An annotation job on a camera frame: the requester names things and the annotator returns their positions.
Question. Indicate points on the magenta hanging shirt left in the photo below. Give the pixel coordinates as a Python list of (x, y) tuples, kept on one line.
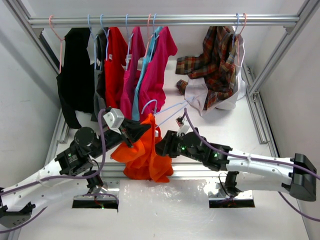
[(132, 74)]

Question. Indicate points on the aluminium frame front rail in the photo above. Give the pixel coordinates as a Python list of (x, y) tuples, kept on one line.
[(181, 171)]

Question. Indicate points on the red hanging t shirt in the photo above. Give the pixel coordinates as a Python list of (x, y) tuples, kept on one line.
[(114, 64)]

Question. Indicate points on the plaid flannel shirt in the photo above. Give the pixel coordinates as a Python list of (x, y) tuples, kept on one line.
[(216, 66)]

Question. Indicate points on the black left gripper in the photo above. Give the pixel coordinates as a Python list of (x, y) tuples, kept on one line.
[(127, 130)]

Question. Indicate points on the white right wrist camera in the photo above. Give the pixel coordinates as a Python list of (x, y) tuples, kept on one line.
[(183, 125)]

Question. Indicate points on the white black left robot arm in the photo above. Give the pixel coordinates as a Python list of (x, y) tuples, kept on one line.
[(67, 175)]

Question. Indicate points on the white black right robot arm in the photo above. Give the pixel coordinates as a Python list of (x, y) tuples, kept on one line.
[(295, 176)]

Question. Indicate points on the teal hanging garment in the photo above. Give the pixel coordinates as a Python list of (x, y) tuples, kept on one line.
[(135, 113)]

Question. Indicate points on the magenta hanging shirt right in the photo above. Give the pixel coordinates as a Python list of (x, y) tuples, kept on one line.
[(151, 93)]

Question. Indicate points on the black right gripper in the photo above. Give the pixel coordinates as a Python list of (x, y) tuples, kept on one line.
[(167, 146)]

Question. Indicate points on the aluminium hanging rail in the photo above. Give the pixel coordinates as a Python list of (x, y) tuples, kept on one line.
[(168, 20)]

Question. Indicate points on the magenta hanging shirt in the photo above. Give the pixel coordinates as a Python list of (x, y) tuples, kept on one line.
[(132, 74), (151, 93)]

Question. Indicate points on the grey hanging garment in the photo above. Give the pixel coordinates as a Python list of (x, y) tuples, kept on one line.
[(99, 100)]

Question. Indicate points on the blue hanger right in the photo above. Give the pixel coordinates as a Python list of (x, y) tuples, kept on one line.
[(235, 30)]

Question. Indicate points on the black hanging garment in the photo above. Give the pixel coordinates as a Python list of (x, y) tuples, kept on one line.
[(75, 83)]

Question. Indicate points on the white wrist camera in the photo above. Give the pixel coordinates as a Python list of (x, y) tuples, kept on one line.
[(183, 125), (114, 119)]

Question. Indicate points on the white hanging garment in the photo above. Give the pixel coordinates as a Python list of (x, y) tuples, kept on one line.
[(196, 87)]

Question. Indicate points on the orange t shirt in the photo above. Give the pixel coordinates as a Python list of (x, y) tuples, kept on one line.
[(141, 161)]

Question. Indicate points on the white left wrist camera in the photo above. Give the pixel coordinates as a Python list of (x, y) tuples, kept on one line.
[(114, 119)]

